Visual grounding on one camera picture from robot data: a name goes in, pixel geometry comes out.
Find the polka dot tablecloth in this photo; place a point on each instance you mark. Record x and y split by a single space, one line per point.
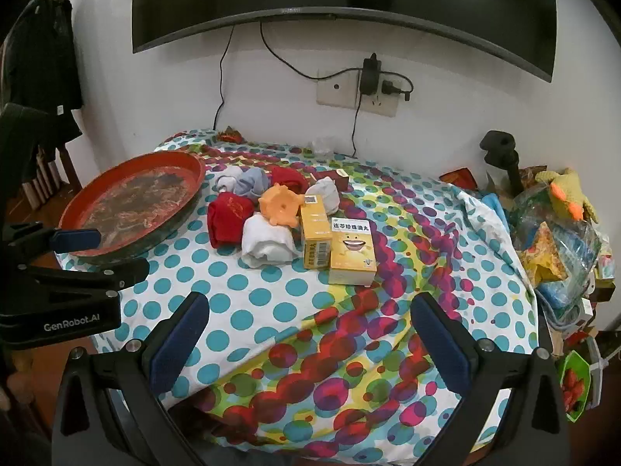
271 310

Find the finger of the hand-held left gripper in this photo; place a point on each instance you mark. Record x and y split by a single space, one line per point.
97 274
75 240

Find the orange plastic toy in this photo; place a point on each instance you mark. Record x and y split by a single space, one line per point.
279 204

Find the yellow plush toy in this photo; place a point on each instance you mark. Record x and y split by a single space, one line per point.
567 189

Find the orange red packet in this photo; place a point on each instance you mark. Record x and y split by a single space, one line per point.
458 177

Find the round red tray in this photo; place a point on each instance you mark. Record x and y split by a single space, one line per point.
140 189

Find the white wall power socket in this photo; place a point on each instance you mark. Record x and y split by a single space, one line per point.
383 104

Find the wooden chair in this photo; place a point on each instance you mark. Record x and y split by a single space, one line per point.
48 174

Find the light blue sock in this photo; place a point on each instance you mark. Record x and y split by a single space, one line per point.
252 184

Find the pile of plastic bags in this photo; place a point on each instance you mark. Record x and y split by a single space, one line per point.
553 252

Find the narrow yellow box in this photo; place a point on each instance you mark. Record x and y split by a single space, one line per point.
315 238

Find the green plastic bowl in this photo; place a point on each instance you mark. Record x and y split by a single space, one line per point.
575 378

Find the red sock with gold print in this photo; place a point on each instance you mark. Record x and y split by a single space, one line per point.
228 218

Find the blue cloth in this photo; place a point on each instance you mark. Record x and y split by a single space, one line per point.
497 206

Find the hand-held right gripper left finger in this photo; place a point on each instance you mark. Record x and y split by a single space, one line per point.
177 344

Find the black clamp stand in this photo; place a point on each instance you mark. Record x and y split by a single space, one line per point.
499 148

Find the plain red sock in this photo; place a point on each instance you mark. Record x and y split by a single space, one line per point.
287 177

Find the dark red box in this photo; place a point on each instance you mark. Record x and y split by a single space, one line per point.
334 179

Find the yellow smiley face box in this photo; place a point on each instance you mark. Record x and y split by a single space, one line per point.
350 252

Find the black power adapter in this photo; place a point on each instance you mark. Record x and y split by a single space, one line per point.
371 75

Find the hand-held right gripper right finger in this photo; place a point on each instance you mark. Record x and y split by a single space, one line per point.
444 344

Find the dark hanging clothes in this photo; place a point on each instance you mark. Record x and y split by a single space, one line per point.
43 58

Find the red foil wrapper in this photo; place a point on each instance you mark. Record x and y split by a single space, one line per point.
228 133

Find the white grey sock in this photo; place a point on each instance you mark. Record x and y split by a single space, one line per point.
325 195
227 179

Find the clear plastic wrapper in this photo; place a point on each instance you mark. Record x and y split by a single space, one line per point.
322 144

